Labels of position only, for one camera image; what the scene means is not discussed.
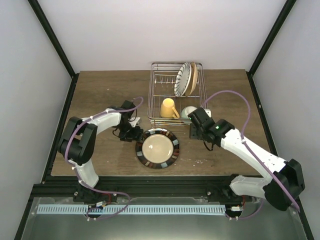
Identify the light blue slotted cable duct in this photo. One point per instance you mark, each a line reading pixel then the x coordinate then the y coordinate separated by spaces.
pixel 136 209

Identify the wire dish rack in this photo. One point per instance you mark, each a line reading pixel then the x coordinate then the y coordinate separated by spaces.
pixel 161 86

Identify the yellow mug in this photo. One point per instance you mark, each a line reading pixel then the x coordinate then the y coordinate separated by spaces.
pixel 168 109

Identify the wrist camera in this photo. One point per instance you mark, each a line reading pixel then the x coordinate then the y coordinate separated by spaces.
pixel 134 121
pixel 208 112

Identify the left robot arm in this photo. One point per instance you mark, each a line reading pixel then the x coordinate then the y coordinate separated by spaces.
pixel 78 140

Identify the black aluminium frame rail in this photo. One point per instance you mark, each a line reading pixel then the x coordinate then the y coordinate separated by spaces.
pixel 216 188

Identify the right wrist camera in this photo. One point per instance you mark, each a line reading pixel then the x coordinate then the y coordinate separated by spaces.
pixel 208 112

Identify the blue striped white plate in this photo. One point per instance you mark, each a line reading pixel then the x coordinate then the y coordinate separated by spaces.
pixel 182 79

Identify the beige bird pattern plate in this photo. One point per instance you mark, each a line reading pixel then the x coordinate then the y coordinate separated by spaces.
pixel 193 80

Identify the dark checkered rim plate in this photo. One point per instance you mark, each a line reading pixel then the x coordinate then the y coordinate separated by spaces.
pixel 158 148

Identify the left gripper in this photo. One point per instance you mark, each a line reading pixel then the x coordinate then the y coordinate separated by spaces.
pixel 136 135

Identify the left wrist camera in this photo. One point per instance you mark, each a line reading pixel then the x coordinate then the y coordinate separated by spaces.
pixel 134 121

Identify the left black frame post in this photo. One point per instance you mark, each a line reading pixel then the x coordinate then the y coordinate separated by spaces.
pixel 40 14

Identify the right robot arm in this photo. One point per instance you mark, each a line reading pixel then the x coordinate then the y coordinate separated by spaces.
pixel 281 181

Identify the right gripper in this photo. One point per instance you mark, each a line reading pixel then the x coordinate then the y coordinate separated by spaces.
pixel 192 134

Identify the black frame post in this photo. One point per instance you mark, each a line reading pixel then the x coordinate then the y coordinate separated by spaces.
pixel 280 20
pixel 40 14

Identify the right black frame post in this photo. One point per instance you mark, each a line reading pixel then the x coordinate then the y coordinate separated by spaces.
pixel 280 20

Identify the celadon green bowl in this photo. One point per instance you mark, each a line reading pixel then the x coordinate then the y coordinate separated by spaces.
pixel 185 112

